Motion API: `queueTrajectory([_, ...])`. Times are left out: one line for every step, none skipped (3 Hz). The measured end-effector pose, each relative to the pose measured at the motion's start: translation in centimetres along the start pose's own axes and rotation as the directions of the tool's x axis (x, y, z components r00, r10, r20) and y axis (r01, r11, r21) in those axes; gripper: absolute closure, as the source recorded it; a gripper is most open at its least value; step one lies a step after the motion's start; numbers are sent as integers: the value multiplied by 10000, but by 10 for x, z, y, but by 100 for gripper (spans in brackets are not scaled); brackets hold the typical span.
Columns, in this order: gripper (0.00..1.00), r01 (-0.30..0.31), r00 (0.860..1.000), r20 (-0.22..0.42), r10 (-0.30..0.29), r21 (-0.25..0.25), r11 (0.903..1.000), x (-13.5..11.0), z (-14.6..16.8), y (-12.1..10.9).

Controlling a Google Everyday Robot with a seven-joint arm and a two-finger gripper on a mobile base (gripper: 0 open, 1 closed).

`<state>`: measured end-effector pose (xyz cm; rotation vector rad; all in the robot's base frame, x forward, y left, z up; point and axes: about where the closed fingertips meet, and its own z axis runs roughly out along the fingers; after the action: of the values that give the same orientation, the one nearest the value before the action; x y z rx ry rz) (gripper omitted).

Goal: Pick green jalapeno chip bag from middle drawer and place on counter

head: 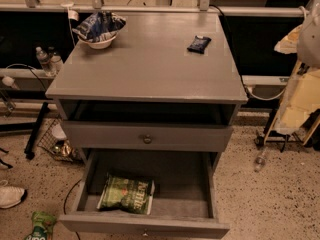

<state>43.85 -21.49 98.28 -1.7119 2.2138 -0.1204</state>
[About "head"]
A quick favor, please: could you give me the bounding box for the green jalapeno chip bag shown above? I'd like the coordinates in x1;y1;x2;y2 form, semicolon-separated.
97;174;155;215

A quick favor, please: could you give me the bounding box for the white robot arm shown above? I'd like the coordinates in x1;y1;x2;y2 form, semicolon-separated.
297;0;320;68

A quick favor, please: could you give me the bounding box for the grey wooden drawer cabinet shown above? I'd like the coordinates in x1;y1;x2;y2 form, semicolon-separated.
45;11;249;165

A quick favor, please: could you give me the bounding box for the closed grey top drawer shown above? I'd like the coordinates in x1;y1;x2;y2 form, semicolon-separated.
62;121;233;152

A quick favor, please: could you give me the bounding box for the open grey middle drawer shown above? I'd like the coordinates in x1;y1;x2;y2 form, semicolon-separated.
60;149;229;239

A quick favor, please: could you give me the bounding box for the blue chip bag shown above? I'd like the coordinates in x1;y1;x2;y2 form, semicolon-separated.
72;11;126;43

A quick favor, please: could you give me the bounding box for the green snack bag on floor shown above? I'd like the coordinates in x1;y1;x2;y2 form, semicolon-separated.
23;211;57;240

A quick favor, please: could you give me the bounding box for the small dark snack packet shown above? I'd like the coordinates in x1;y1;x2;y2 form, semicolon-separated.
187;35;211;54

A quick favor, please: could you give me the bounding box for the white bowl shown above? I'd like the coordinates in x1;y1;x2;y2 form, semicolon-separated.
79;36;116;50

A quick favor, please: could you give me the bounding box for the plastic bottle on floor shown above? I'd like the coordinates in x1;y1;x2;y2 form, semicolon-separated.
254;147;268;172

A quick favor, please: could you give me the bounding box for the clear plastic water bottle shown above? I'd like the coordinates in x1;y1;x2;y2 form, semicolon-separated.
36;47;55;77

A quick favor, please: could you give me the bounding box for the black metal stand leg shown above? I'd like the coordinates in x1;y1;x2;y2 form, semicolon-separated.
24;102;50;160

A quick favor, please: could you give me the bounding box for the white sneaker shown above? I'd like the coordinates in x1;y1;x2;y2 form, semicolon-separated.
0;180;27;209

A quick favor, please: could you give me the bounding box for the white cable at right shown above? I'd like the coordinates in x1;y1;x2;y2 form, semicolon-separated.
245;83;288;102

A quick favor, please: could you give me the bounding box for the black floor cable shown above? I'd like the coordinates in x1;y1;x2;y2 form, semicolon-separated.
62;178;83;240

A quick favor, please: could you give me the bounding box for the wire basket on floor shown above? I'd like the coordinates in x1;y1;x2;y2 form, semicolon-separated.
38;119;82;162

